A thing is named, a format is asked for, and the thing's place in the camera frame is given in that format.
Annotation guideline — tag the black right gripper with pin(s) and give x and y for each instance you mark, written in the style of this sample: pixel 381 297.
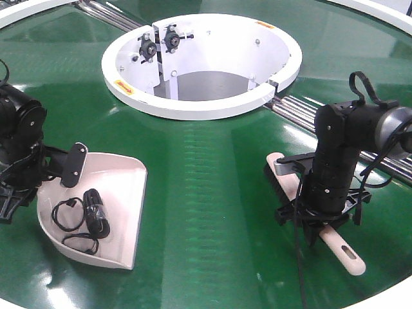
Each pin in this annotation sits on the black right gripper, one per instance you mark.
pixel 312 221

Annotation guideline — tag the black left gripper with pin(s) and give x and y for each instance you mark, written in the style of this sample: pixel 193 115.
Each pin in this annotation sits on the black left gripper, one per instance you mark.
pixel 13 196

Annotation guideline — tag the pink hand broom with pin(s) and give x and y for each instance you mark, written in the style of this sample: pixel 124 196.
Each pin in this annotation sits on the pink hand broom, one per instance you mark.
pixel 288 182

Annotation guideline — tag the pink plastic dustpan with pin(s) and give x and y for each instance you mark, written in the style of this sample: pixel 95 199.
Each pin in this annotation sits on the pink plastic dustpan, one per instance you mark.
pixel 120 181

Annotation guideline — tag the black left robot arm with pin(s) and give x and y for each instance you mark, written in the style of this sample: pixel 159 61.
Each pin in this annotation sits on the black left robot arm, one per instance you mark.
pixel 206 178

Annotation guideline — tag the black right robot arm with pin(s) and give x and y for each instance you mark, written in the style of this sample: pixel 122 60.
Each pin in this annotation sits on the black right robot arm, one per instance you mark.
pixel 352 139

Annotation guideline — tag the white outer conveyor rim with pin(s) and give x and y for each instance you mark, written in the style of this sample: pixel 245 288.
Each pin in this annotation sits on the white outer conveyor rim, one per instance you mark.
pixel 299 19

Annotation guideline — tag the chrome roller bars right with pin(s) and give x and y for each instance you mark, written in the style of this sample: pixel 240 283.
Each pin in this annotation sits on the chrome roller bars right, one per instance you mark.
pixel 301 111

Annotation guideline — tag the chrome roller bars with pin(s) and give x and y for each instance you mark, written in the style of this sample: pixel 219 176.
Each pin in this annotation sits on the chrome roller bars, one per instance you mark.
pixel 301 111
pixel 108 14

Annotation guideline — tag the chrome roller bars rear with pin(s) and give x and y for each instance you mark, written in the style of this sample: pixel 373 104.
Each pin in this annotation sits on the chrome roller bars rear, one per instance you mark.
pixel 108 14

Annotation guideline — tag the left black bearing mount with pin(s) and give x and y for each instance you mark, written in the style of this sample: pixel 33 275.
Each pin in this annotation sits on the left black bearing mount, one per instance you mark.
pixel 147 49

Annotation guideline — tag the black bearing mount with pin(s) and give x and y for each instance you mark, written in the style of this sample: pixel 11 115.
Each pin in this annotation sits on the black bearing mount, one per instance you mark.
pixel 147 49
pixel 172 38

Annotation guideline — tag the right black bearing mount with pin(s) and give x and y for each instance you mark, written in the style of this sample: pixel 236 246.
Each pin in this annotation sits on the right black bearing mount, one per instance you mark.
pixel 172 38

